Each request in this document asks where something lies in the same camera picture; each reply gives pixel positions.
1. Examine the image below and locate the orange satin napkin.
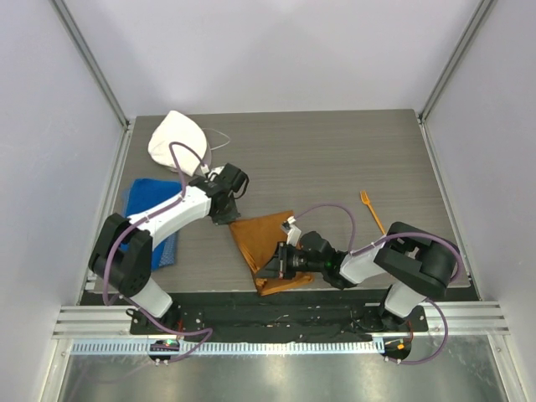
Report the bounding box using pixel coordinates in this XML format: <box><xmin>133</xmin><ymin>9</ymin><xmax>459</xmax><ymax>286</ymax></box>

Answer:
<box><xmin>229</xmin><ymin>210</ymin><xmax>314</xmax><ymax>296</ymax></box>

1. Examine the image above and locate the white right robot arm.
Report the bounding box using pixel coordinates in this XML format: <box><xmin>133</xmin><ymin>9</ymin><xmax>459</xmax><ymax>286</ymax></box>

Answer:
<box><xmin>256</xmin><ymin>222</ymin><xmax>463</xmax><ymax>331</ymax></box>

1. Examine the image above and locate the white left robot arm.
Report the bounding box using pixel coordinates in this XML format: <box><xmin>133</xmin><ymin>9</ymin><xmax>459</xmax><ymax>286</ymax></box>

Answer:
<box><xmin>88</xmin><ymin>163</ymin><xmax>250</xmax><ymax>334</ymax></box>

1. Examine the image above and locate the orange plastic fork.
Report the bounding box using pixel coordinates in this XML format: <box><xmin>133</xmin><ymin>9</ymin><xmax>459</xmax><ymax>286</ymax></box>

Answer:
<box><xmin>360</xmin><ymin>190</ymin><xmax>386</xmax><ymax>235</ymax></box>

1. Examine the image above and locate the white cloth cap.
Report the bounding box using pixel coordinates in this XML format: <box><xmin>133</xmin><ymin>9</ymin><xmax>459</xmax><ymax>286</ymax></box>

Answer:
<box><xmin>147</xmin><ymin>111</ymin><xmax>212</xmax><ymax>177</ymax></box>

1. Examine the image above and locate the blue towel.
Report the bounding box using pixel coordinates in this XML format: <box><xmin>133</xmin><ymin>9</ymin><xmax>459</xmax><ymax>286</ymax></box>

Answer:
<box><xmin>119</xmin><ymin>178</ymin><xmax>183</xmax><ymax>271</ymax></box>

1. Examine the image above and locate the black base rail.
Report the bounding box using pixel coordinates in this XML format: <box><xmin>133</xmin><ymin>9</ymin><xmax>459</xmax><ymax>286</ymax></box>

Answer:
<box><xmin>129</xmin><ymin>288</ymin><xmax>432</xmax><ymax>341</ymax></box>

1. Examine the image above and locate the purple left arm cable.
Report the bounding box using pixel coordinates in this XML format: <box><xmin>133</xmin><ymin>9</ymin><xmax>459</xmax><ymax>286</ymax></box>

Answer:
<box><xmin>102</xmin><ymin>142</ymin><xmax>214</xmax><ymax>365</ymax></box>

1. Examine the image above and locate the white slotted cable duct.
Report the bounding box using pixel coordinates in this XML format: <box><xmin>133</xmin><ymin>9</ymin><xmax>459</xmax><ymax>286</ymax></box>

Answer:
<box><xmin>70</xmin><ymin>338</ymin><xmax>384</xmax><ymax>356</ymax></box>

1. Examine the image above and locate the left aluminium frame post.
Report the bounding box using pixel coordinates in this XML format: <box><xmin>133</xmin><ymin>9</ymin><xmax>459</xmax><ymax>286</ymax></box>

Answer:
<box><xmin>49</xmin><ymin>0</ymin><xmax>130</xmax><ymax>130</ymax></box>

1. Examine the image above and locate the aluminium frame post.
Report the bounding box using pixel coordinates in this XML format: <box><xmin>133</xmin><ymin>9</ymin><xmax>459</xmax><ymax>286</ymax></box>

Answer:
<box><xmin>417</xmin><ymin>0</ymin><xmax>497</xmax><ymax>125</ymax></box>
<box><xmin>49</xmin><ymin>0</ymin><xmax>130</xmax><ymax>130</ymax></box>

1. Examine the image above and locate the right aluminium frame post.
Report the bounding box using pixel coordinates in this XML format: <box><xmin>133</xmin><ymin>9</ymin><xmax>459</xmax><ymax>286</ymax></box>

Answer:
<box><xmin>417</xmin><ymin>0</ymin><xmax>497</xmax><ymax>125</ymax></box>

